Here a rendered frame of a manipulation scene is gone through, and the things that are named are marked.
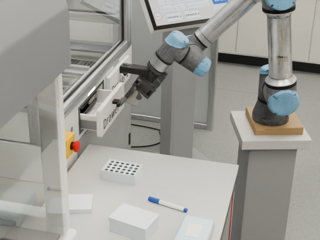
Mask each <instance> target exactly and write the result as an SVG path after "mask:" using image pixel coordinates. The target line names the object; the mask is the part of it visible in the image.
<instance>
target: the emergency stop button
mask: <svg viewBox="0 0 320 240"><path fill-rule="evenodd" d="M72 148H73V150H74V152H78V151H79V150H80V142H79V141H75V143H73V145H72Z"/></svg>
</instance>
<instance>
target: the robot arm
mask: <svg viewBox="0 0 320 240"><path fill-rule="evenodd" d="M296 1H297V0H230V1H229V2H228V3H227V4H226V5H224V6H223V7H222V8H221V9H220V10H219V11H218V12H217V13H216V14H214V15H213V16H212V17H211V18H210V19H209V20H208V21H207V22H206V23H204V24H203V25H202V26H201V27H200V28H199V29H198V30H197V31H196V32H195V33H193V34H192V35H188V36H185V35H184V34H183V33H182V32H180V31H177V30H174V31H172V32H171V33H170V34H169V36H168V37H167V38H166V39H165V40H164V42H163V43H162V44H161V45H160V47H159V48H158V49H157V50H156V52H155V53H154V54H153V55H152V57H151V58H150V60H149V61H148V63H147V66H142V65H136V64H129V63H122V64H121V65H120V72H123V73H130V74H137V75H139V76H138V77H137V79H136V80H135V81H134V83H133V84H132V87H131V88H130V89H129V90H128V92H127V93H126V94H125V96H124V97H123V98H122V99H121V102H120V105H121V106H122V105H123V103H125V102H126V103H128V104H131V105H133V106H137V105H138V101H137V100H141V99H142V96H141V94H142V95H143V96H144V97H145V98H146V99H149V97H150V96H151V95H152V94H153V93H154V92H155V91H156V89H157V88H158V87H159V86H160V84H161V83H162V82H163V80H164V79H165V78H166V77H167V75H168V73H167V72H166V71H167V69H168V68H169V67H170V66H171V65H172V63H173V62H174V61H175V62H177V63H178V64H180V65H181V66H183V67H185V68H186V69H188V70H189V71H191V72H192V73H193V74H196V75H198V76H199V77H202V76H204V75H205V74H206V73H207V72H208V71H209V69H210V67H211V60H210V59H208V58H207V57H206V56H204V55H203V51H204V50H205V49H206V48H207V47H208V46H210V45H211V44H212V43H213V42H214V41H215V40H216V39H217V38H218V37H220V36H221V35H222V34H223V33H224V32H225V31H226V30H228V29H229V28H230V27H231V26H232V25H233V24H234V23H235V22H237V21H238V20H239V19H240V18H241V17H242V16H243V15H245V14H246V13H247V12H248V11H249V10H250V9H251V8H253V7H254V6H255V5H256V4H257V3H258V2H262V12H263V13H265V14H266V15H267V35H268V59H269V64H267V65H264V66H262V67H261V69H260V73H259V75H260V78H259V89H258V100H257V102H256V104H255V106H254V108H253V111H252V119H253V120H254V121H255V122H257V123H258V124H261V125H265V126H281V125H284V124H286V123H287V122H288V121H289V115H290V114H292V113H293V112H294V111H295V110H296V109H297V108H298V107H299V104H300V97H299V95H298V93H297V78H296V76H295V75H293V74H292V33H291V14H292V13H293V12H294V10H295V9H296ZM140 93H141V94H140Z"/></svg>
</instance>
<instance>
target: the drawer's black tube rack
mask: <svg viewBox="0 0 320 240"><path fill-rule="evenodd" d="M96 100H97V98H96V97H95V99H94V100H93V101H92V102H91V103H90V104H88V103H87V104H86V105H85V106H84V107H83V109H82V110H80V113H83V114H86V112H87V111H88V110H89V109H90V107H92V106H93V104H94V103H95V101H96Z"/></svg>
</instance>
